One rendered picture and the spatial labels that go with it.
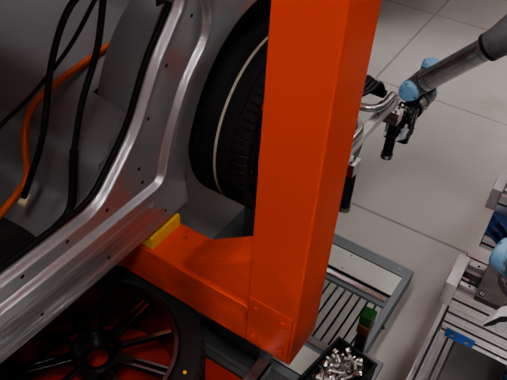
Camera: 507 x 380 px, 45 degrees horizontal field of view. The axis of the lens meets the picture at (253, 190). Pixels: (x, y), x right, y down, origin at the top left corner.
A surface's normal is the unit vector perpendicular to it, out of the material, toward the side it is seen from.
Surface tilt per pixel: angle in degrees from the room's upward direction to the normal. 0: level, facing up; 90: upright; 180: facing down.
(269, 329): 90
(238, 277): 90
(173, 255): 0
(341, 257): 0
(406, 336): 0
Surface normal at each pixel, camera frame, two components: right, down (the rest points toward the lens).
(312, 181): -0.55, 0.54
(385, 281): 0.05, -0.74
